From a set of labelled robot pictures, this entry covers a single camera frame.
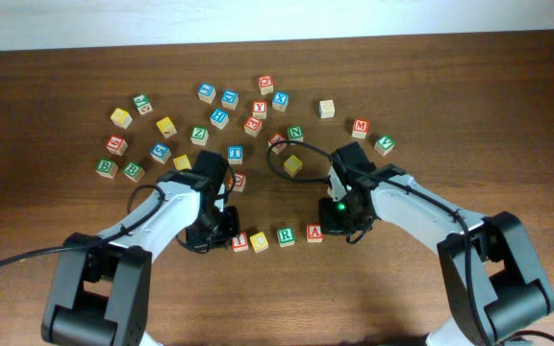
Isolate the red I block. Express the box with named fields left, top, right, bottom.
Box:
left=231, top=232, right=249, bottom=252

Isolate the red A block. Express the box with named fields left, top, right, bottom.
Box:
left=306, top=224, right=323, bottom=243

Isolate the yellow C block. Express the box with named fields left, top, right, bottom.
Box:
left=249, top=232, right=269, bottom=253

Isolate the green R block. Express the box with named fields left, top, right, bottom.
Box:
left=277, top=228, right=295, bottom=247

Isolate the yellow S block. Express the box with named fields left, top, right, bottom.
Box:
left=173, top=155, right=191, bottom=171

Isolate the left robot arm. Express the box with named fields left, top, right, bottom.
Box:
left=41, top=151, right=240, bottom=346

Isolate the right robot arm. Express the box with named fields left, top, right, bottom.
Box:
left=318, top=142, right=554, bottom=345

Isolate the red U block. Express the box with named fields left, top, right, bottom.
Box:
left=229, top=173, right=246, bottom=192

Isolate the yellow block centre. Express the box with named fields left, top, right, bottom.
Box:
left=283, top=155, right=303, bottom=177

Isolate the green V block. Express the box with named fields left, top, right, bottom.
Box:
left=374, top=136, right=395, bottom=156

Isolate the blue T block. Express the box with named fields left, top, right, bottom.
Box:
left=227, top=146, right=243, bottom=165

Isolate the red M block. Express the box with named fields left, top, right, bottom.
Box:
left=352, top=119, right=369, bottom=139

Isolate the green Z block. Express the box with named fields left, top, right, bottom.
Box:
left=190, top=127, right=209, bottom=146

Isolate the green N block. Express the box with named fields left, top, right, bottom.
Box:
left=288, top=126, right=304, bottom=142

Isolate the green b block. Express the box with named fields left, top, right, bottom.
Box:
left=122, top=161, right=145, bottom=183
left=95, top=159, right=118, bottom=179

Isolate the red Y block lower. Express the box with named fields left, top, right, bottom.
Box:
left=268, top=133, right=288, bottom=155

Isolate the red y block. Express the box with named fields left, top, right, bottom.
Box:
left=252, top=100, right=267, bottom=119
left=268, top=133, right=288, bottom=155

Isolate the plain wooden block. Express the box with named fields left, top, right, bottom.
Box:
left=318, top=100, right=336, bottom=119

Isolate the red E block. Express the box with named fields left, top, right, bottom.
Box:
left=243, top=116, right=263, bottom=137

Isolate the blue H block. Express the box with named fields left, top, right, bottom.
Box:
left=210, top=109, right=229, bottom=130

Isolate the yellow block middle left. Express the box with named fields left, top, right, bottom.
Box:
left=156, top=116, right=177, bottom=138

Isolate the red Y block upper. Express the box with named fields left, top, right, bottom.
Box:
left=252, top=100, right=267, bottom=119

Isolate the blue D block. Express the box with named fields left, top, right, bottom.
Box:
left=221, top=89, right=239, bottom=110

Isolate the green B block far left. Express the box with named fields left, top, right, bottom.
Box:
left=95, top=159, right=118, bottom=179

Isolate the blue X block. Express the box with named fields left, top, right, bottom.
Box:
left=272, top=91, right=290, bottom=111

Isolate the red 6 block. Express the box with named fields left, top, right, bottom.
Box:
left=106, top=136, right=128, bottom=156

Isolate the blue L block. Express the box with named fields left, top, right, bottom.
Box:
left=197, top=83, right=216, bottom=104

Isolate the yellow block upper left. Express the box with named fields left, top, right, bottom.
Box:
left=110, top=108, right=133, bottom=129

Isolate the green J block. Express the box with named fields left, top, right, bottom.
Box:
left=132, top=94, right=153, bottom=115

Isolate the red Q block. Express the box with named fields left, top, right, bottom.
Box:
left=258, top=75, right=274, bottom=95

